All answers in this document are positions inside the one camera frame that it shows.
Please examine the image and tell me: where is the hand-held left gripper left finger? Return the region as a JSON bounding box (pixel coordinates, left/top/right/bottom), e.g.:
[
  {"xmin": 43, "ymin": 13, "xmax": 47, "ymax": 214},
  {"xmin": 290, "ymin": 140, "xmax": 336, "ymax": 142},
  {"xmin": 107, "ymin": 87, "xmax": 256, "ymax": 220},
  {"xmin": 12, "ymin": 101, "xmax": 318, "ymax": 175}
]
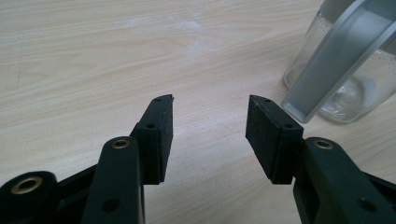
[{"xmin": 130, "ymin": 94, "xmax": 175, "ymax": 186}]

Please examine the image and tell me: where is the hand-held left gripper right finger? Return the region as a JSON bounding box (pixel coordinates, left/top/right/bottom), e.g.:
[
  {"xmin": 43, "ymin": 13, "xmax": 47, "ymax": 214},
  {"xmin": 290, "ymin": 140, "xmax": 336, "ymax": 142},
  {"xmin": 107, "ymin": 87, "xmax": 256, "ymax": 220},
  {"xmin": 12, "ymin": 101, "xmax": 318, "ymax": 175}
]
[{"xmin": 245, "ymin": 94, "xmax": 304, "ymax": 186}]

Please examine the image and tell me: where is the clear pitcher with grey handle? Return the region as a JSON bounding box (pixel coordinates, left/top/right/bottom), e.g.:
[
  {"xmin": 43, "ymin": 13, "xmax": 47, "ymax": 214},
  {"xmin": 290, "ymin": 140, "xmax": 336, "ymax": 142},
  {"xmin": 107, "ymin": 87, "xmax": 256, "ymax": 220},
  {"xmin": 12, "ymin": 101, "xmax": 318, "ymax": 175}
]
[{"xmin": 280, "ymin": 0, "xmax": 396, "ymax": 125}]

